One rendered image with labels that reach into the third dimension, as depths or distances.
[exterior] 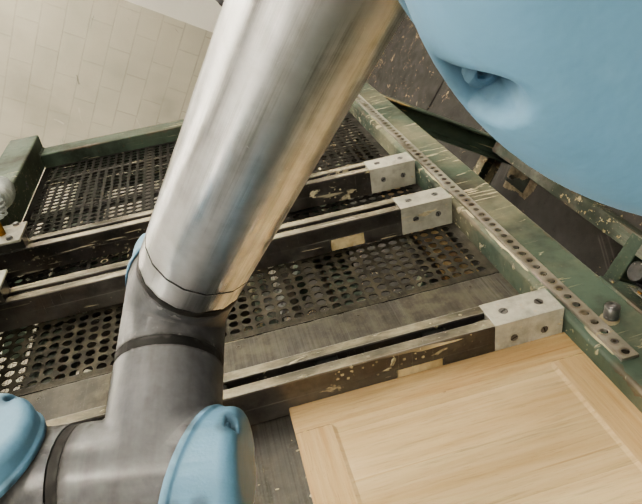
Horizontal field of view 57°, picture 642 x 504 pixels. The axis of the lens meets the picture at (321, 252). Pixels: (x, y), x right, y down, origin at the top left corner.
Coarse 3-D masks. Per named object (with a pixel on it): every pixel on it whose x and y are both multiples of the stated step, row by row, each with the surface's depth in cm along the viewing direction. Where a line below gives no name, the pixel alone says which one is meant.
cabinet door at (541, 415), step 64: (384, 384) 97; (448, 384) 95; (512, 384) 94; (576, 384) 92; (320, 448) 88; (384, 448) 87; (448, 448) 85; (512, 448) 84; (576, 448) 83; (640, 448) 81
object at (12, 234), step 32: (384, 160) 159; (320, 192) 156; (352, 192) 158; (0, 224) 143; (96, 224) 150; (128, 224) 148; (0, 256) 144; (32, 256) 146; (64, 256) 148; (96, 256) 150
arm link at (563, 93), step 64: (448, 0) 7; (512, 0) 7; (576, 0) 7; (640, 0) 7; (448, 64) 9; (512, 64) 8; (576, 64) 7; (640, 64) 7; (512, 128) 9; (576, 128) 8; (640, 128) 8; (576, 192) 10; (640, 192) 9
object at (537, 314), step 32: (544, 288) 104; (448, 320) 101; (480, 320) 102; (512, 320) 98; (544, 320) 100; (320, 352) 98; (352, 352) 98; (384, 352) 96; (416, 352) 97; (448, 352) 98; (480, 352) 100; (224, 384) 96; (256, 384) 94; (288, 384) 94; (320, 384) 95; (352, 384) 97; (64, 416) 94; (96, 416) 93; (256, 416) 95
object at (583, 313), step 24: (360, 96) 213; (384, 120) 190; (408, 144) 171; (432, 168) 156; (456, 192) 142; (480, 216) 131; (504, 240) 122; (528, 264) 114; (552, 288) 107; (576, 312) 100; (600, 336) 95; (624, 360) 90
